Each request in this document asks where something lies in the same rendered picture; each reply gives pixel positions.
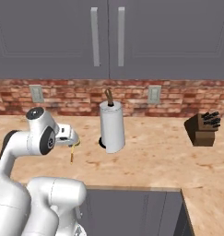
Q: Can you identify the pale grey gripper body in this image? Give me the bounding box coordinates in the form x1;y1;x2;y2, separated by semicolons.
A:
55;125;81;148

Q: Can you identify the gold cutlery piece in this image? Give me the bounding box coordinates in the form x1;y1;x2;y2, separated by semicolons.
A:
69;140;81;164

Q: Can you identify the white paper towel roll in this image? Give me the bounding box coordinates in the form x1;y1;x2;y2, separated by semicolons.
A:
99;100;126;154

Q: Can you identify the dark paper towel holder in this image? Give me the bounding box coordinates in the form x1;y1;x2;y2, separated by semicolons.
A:
98;88;115;149

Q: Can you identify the grey base cabinet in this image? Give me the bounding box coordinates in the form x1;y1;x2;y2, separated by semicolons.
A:
77;185;196;236

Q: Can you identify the brown knife block with knives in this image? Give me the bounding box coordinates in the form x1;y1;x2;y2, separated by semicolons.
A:
183;111;222;148

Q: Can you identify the grey wall outlet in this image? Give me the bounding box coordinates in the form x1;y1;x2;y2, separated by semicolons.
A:
147;85;162;105
29;84;45;104

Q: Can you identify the silver cupboard door handle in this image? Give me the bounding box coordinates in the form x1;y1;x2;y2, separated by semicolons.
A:
117;6;126;67
89;6;101;67

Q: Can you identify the grey wall cupboard door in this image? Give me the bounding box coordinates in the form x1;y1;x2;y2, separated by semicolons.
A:
108;0;224;81
0;0;110;80

